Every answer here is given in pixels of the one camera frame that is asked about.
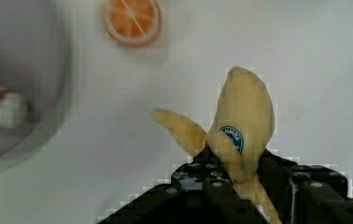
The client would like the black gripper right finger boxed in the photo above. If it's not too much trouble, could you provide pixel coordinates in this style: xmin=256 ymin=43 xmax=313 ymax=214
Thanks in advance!
xmin=260 ymin=150 xmax=353 ymax=224

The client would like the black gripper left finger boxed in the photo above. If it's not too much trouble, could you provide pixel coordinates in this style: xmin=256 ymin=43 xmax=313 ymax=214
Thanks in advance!
xmin=98 ymin=147 xmax=268 ymax=224

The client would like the peeled toy banana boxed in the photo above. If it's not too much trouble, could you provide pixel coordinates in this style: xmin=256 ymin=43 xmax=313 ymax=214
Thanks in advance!
xmin=151 ymin=66 xmax=283 ymax=224

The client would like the orange slice toy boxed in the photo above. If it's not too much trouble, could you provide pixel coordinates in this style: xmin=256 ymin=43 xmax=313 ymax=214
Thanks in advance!
xmin=103 ymin=0 xmax=162 ymax=48

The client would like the red ketchup bottle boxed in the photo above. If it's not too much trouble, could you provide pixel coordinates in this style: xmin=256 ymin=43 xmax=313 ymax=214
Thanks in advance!
xmin=0 ymin=86 xmax=28 ymax=129

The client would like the grey round plate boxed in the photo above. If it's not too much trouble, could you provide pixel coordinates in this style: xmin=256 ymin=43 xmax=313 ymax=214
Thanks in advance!
xmin=0 ymin=0 xmax=70 ymax=157

